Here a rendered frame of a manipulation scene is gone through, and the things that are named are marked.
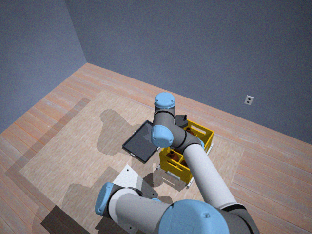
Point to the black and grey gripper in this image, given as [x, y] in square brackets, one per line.
[181, 121]

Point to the yellow plastic crate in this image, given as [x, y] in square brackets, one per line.
[185, 174]

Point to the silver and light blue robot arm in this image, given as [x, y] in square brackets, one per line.
[219, 214]

